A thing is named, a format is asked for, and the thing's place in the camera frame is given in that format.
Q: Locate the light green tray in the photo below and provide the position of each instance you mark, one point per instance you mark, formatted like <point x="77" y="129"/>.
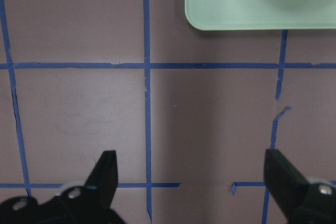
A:
<point x="221" y="15"/>

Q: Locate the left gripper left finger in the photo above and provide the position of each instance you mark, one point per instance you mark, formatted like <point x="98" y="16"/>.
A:
<point x="90" y="201"/>

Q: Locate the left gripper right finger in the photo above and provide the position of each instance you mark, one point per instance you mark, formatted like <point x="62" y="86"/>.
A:
<point x="300" y="199"/>

